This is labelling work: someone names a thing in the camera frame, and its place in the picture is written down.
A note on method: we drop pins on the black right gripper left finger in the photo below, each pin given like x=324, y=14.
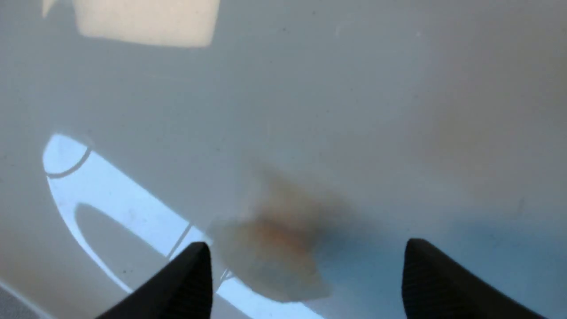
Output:
x=183, y=289

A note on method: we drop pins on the white square plate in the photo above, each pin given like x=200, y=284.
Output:
x=128, y=127

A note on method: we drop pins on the green dumpling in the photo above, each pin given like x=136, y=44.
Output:
x=272, y=248

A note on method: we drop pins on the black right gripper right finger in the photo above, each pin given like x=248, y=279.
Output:
x=436, y=286

